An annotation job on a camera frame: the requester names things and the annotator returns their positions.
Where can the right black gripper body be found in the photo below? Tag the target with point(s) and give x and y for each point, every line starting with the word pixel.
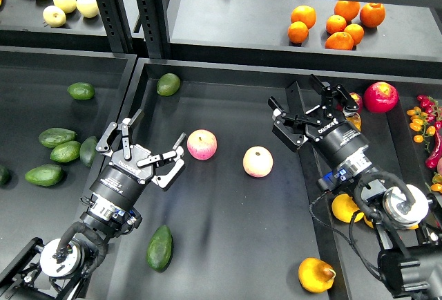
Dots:
pixel 337 140

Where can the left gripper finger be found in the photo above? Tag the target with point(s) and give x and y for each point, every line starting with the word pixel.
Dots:
pixel 175 156
pixel 124 129

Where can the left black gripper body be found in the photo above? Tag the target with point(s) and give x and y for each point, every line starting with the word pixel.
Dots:
pixel 121 182

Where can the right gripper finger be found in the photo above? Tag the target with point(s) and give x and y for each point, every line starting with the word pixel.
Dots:
pixel 332 96
pixel 289 128

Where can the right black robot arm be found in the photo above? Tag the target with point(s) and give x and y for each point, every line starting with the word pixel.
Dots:
pixel 386 217

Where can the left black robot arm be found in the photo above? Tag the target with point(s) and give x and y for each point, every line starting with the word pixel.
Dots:
pixel 61 268

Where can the green avocado top left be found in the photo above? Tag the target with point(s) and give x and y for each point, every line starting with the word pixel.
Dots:
pixel 81 91

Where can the green avocado in middle tray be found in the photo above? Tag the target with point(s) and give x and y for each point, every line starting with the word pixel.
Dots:
pixel 168 84

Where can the dark avocado at edge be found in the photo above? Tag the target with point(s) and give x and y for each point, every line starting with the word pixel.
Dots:
pixel 4 175

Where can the pale yellow pear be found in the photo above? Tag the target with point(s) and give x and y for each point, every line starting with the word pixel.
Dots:
pixel 54 16
pixel 88 8
pixel 68 6

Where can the dark red apple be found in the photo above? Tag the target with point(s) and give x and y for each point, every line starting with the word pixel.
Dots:
pixel 358 100

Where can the bright red apple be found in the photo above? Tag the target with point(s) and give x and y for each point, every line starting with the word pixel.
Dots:
pixel 380 97

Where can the pale pink apple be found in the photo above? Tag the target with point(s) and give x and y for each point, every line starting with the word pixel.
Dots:
pixel 257 162

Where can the pink red apple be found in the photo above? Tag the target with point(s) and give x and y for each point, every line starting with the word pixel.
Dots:
pixel 202 144

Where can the black right tray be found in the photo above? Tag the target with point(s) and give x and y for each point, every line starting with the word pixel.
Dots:
pixel 316 231

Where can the black tray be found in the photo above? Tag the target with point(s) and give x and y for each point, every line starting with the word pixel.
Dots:
pixel 316 231
pixel 232 236
pixel 34 98

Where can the black left tray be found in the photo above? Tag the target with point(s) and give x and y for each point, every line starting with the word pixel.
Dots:
pixel 34 98

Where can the orange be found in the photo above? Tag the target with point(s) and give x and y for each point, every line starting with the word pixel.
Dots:
pixel 297 32
pixel 305 14
pixel 339 41
pixel 372 14
pixel 356 31
pixel 335 23
pixel 347 9

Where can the cherry tomato bunch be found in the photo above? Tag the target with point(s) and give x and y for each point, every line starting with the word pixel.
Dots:
pixel 425 119

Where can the black middle tray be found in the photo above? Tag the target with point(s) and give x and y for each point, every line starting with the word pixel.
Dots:
pixel 232 236

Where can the red chili pepper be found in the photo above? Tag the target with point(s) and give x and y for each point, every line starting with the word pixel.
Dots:
pixel 433 159

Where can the black shelf upright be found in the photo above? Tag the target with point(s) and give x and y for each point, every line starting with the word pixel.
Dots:
pixel 153 19
pixel 116 25

